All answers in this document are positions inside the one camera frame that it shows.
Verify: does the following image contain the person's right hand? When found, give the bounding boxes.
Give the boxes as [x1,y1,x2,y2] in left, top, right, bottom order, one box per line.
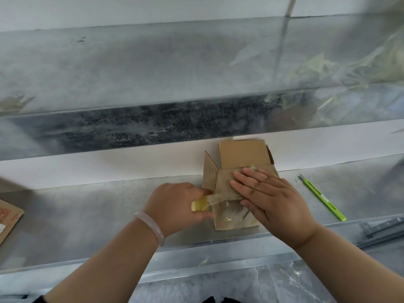
[230,167,321,250]

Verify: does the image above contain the person's right forearm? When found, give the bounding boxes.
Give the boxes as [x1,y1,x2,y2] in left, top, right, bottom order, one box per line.
[293,229,404,303]

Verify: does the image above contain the pile of clear tape scraps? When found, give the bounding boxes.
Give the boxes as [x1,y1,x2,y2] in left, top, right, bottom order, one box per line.
[229,28,404,130]

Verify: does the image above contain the person's black trousers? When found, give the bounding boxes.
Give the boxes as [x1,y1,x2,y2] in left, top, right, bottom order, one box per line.
[202,296,244,303]

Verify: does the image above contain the person's left hand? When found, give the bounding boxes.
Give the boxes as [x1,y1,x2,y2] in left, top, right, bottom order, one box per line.
[142,182,216,239]

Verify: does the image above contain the white-labelled cardboard box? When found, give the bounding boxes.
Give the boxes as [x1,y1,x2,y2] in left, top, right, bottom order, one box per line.
[0,199,25,245]

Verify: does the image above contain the plain perforated cardboard box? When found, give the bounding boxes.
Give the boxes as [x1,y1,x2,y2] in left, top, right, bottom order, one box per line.
[202,139,280,231]

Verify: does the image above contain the small crumpled tape scrap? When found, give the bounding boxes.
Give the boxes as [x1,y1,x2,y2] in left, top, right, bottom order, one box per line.
[0,91,37,116]

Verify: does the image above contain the person's left forearm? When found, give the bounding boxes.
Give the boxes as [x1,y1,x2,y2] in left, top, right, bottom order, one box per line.
[44,219,160,303]

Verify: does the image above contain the white bangle bracelet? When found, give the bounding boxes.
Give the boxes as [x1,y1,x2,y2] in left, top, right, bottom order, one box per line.
[134,212,166,247]

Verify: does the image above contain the yellow tape roll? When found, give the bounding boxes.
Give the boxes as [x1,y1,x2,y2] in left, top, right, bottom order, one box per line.
[191,192,240,213]

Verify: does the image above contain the green utility knife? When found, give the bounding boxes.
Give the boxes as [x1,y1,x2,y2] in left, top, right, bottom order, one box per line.
[298,174,347,222]

